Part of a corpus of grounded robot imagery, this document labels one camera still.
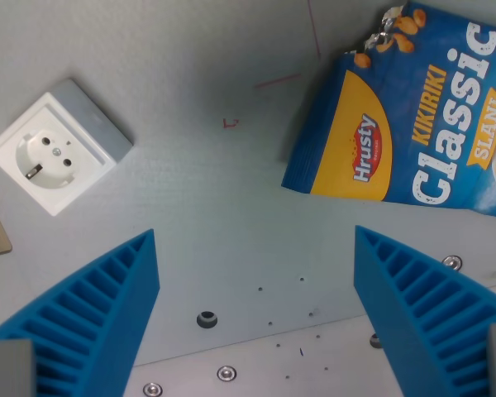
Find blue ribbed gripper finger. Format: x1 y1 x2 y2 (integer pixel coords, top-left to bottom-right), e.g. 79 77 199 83
0 228 161 397
353 224 496 397

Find white wall power socket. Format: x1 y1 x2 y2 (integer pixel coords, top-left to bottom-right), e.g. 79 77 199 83
0 79 134 218

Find blue peanut snack bag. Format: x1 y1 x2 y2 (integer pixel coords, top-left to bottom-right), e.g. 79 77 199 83
280 0 496 221

